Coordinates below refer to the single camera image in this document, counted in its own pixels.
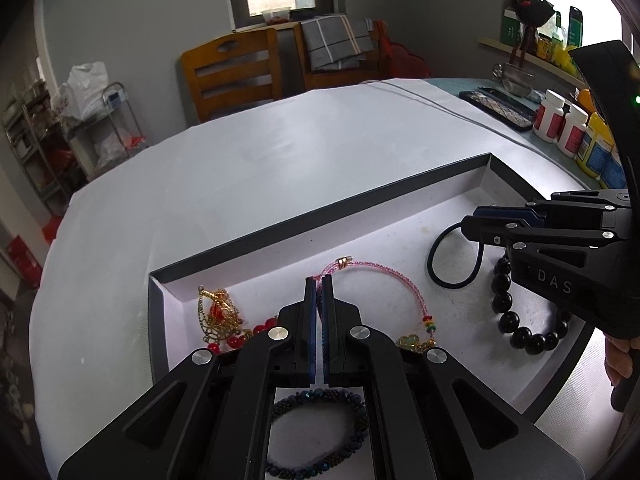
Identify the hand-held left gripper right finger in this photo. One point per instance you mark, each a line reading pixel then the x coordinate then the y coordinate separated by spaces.
pixel 327 310

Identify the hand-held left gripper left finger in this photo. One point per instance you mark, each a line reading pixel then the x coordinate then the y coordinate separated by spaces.
pixel 312 310

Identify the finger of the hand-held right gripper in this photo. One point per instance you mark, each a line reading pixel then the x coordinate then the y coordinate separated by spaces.
pixel 500 234
pixel 505 214

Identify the white tray with black rim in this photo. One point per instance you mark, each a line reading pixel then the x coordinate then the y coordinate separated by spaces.
pixel 320 210

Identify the person's right hand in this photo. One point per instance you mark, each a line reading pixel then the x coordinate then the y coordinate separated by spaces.
pixel 620 360

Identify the white bottle red label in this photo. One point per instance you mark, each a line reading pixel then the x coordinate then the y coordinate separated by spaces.
pixel 547 120
pixel 572 132

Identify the dark makeup palette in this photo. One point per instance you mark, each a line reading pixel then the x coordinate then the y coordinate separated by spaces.
pixel 500 110

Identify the yellow bottle blue label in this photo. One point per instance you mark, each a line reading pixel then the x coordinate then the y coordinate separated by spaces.
pixel 595 147
pixel 612 170

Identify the metal strainer bowl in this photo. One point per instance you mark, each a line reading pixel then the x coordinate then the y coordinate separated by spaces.
pixel 515 80

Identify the red cloth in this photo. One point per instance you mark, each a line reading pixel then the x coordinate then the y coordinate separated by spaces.
pixel 407 62

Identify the green box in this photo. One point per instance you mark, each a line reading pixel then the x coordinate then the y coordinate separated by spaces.
pixel 510 27

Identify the dark green bottle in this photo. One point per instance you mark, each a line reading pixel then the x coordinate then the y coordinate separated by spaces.
pixel 575 27

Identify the dark dried flower bouquet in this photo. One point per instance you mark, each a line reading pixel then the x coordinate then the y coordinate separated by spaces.
pixel 532 12

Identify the wooden chair with cloth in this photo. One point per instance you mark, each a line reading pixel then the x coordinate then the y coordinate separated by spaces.
pixel 340 77

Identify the grey plaid cloth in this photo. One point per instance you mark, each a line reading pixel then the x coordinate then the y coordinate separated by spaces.
pixel 335 42

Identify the metal trolley cart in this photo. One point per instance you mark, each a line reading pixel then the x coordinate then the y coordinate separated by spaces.
pixel 115 135

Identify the red box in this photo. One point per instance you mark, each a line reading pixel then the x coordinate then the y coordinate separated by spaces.
pixel 22 260

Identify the clear bowl on windowsill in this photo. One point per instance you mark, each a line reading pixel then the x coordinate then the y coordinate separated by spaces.
pixel 276 15

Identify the white plastic bag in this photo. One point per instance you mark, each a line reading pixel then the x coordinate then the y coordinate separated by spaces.
pixel 85 90

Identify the metal shelf rack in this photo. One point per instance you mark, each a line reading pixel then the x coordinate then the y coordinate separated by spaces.
pixel 35 150

